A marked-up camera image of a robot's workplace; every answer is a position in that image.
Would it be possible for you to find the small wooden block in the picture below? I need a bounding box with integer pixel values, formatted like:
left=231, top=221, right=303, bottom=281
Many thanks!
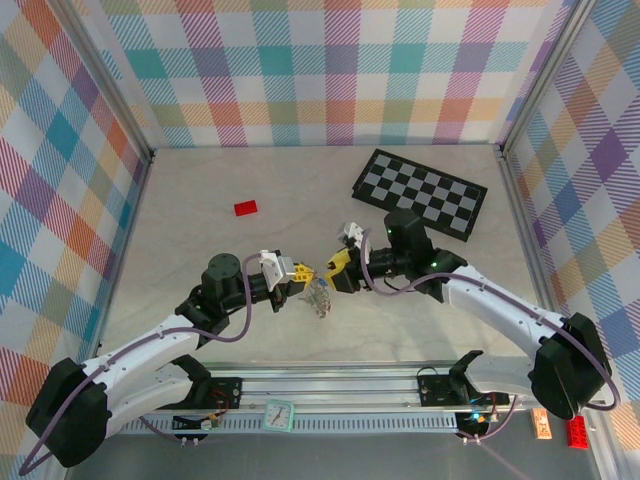
left=530, top=407, right=553, bottom=442

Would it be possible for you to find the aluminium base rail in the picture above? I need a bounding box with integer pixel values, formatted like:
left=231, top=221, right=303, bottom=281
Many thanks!
left=117, top=366, right=604, bottom=420

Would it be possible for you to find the aluminium frame post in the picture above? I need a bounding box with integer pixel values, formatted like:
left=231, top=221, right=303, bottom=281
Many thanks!
left=498, top=0, right=596, bottom=159
left=62, top=0, right=155, bottom=164

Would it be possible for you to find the short purple cable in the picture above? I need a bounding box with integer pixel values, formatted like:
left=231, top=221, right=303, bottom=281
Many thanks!
left=456, top=394, right=517, bottom=444
left=133, top=406, right=212, bottom=447

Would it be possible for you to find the black folding chessboard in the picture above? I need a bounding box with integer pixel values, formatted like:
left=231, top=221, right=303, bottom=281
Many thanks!
left=351, top=148, right=489, bottom=244

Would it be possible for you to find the aluminium side rail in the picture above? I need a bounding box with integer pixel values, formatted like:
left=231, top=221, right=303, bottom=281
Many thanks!
left=494, top=147, right=624, bottom=480

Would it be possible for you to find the red studded toy brick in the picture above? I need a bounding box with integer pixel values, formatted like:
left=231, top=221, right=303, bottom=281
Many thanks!
left=564, top=414, right=592, bottom=452

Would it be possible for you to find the small circuit board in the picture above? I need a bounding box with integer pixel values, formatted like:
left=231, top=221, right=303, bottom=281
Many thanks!
left=171, top=410, right=224, bottom=433
left=456, top=408, right=502, bottom=432

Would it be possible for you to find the small mint green clock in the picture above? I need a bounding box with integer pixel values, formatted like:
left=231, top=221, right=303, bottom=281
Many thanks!
left=262, top=399, right=296, bottom=433

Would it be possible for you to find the thin black wire loop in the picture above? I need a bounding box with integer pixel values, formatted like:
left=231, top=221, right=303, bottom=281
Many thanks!
left=417, top=366, right=454, bottom=389

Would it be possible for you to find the slotted grey cable duct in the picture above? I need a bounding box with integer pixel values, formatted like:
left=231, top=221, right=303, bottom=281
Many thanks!
left=119, top=417, right=459, bottom=434

